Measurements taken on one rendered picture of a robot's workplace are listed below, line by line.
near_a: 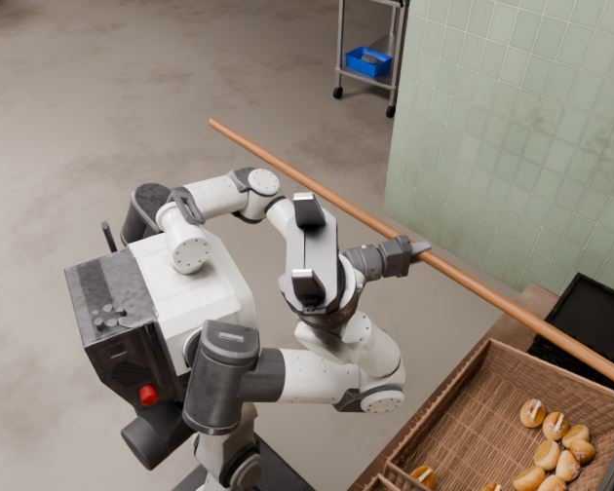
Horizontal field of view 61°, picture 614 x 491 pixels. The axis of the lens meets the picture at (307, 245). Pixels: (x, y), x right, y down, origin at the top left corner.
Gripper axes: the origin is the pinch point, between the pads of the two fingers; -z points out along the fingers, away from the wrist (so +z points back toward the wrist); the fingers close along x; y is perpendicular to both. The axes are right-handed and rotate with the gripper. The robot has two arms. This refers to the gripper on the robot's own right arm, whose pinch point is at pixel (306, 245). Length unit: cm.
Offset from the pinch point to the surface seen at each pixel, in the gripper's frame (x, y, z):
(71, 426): -5, -125, 169
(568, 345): 3, 45, 64
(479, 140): 123, 57, 165
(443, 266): 24, 22, 69
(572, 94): 116, 86, 127
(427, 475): -22, 18, 111
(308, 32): 381, -52, 337
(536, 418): -6, 52, 123
